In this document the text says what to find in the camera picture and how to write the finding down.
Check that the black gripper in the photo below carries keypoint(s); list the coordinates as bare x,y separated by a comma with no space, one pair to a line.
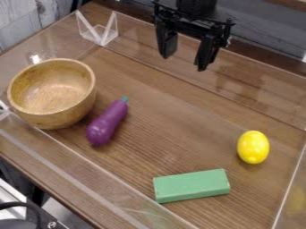
194,17

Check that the purple toy eggplant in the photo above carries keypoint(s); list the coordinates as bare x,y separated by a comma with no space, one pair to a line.
102,128

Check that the brown wooden bowl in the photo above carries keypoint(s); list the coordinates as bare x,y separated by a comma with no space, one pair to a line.
52,94

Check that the yellow toy lemon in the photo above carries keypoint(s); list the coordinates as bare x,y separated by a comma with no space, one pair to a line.
253,147

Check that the green rectangular block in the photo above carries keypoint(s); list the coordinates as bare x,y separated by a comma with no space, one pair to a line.
190,186

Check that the clear acrylic corner bracket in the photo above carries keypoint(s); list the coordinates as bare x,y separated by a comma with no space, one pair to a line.
98,34

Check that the clear acrylic front wall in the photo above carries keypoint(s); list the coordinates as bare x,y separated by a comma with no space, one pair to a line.
93,192

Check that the black metal bracket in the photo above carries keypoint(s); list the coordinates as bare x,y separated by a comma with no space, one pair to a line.
50,222

